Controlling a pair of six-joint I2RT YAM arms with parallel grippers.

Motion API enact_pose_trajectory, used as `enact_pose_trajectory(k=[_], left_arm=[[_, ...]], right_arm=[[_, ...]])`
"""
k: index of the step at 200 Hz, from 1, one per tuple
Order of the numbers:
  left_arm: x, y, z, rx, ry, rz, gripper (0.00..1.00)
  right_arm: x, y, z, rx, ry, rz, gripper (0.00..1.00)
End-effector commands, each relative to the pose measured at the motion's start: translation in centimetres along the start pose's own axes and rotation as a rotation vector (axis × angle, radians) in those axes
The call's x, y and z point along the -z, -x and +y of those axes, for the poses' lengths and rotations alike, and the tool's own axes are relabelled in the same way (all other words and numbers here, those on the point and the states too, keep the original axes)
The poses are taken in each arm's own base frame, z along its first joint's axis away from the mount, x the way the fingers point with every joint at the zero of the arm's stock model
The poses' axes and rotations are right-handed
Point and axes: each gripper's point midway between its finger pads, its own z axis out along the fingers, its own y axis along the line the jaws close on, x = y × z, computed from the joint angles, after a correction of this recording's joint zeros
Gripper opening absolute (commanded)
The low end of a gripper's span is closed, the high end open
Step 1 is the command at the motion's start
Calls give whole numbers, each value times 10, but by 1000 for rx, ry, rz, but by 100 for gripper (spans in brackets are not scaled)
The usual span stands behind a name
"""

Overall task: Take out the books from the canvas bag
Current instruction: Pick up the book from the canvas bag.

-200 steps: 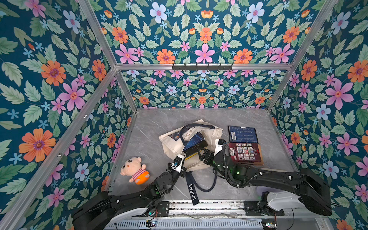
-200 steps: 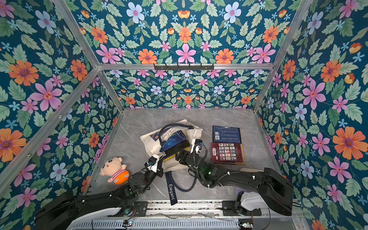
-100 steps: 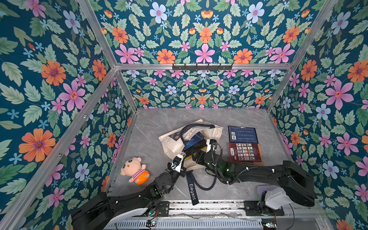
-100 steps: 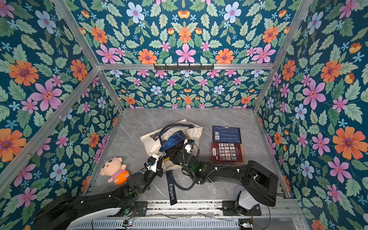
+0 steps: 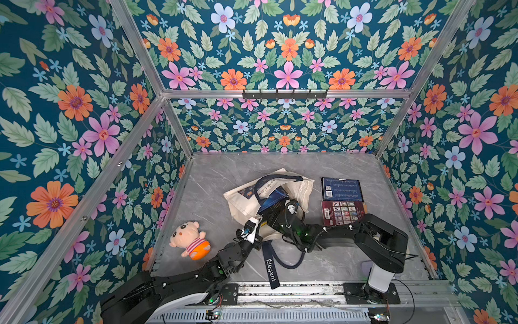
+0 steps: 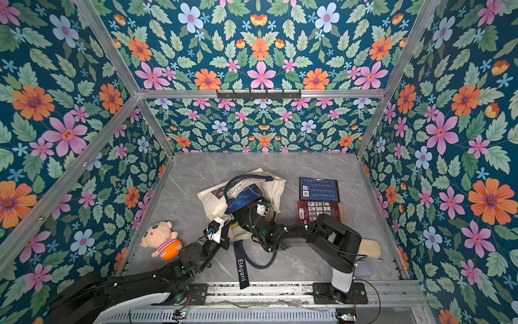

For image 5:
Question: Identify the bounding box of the blue green spine book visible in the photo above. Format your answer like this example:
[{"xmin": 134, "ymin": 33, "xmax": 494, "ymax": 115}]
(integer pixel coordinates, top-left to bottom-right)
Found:
[{"xmin": 258, "ymin": 186, "xmax": 289, "ymax": 215}]

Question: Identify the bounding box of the cream canvas tote bag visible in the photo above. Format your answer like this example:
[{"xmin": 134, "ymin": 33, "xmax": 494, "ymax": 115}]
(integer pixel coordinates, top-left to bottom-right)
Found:
[{"xmin": 223, "ymin": 169, "xmax": 314, "ymax": 290}]

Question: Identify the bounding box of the maroon grid cover book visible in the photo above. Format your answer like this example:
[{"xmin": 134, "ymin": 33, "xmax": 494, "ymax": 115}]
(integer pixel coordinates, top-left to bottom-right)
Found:
[{"xmin": 322, "ymin": 201, "xmax": 366, "ymax": 226}]

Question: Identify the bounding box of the blue Little Prince book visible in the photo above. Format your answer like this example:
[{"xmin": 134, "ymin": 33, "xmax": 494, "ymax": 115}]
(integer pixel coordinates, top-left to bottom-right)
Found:
[{"xmin": 321, "ymin": 177, "xmax": 364, "ymax": 202}]

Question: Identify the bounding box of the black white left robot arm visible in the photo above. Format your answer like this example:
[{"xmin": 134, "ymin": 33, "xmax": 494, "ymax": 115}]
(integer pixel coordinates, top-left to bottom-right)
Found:
[{"xmin": 101, "ymin": 218, "xmax": 262, "ymax": 323}]

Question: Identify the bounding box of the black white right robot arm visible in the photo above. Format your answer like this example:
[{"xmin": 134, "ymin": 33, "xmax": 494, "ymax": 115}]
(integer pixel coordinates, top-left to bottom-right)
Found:
[{"xmin": 259, "ymin": 199, "xmax": 409, "ymax": 294}]

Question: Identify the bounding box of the pink plush pig toy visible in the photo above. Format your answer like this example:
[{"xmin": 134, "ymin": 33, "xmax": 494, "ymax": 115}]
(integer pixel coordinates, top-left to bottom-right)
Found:
[{"xmin": 169, "ymin": 221, "xmax": 211, "ymax": 261}]

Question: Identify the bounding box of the purple flat pad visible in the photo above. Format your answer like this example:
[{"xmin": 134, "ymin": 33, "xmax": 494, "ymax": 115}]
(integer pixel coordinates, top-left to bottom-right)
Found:
[{"xmin": 360, "ymin": 261, "xmax": 374, "ymax": 277}]

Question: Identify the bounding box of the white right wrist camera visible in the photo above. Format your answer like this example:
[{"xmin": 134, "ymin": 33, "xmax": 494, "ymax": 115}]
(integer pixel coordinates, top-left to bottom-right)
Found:
[{"xmin": 286, "ymin": 202, "xmax": 298, "ymax": 215}]

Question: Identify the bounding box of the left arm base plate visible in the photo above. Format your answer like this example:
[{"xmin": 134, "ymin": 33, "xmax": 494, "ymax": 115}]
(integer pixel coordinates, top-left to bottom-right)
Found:
[{"xmin": 210, "ymin": 283, "xmax": 240, "ymax": 306}]

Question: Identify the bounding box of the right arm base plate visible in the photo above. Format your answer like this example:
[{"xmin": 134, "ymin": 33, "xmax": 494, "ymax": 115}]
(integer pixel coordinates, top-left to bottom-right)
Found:
[{"xmin": 342, "ymin": 283, "xmax": 401, "ymax": 305}]

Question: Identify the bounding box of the metal hook rail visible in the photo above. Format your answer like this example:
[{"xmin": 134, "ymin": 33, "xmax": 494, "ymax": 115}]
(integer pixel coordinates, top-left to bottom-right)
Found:
[{"xmin": 241, "ymin": 89, "xmax": 328, "ymax": 101}]

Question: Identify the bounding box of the aluminium front rail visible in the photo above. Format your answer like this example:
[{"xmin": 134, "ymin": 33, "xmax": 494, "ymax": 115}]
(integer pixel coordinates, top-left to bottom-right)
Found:
[{"xmin": 146, "ymin": 280, "xmax": 469, "ymax": 323}]

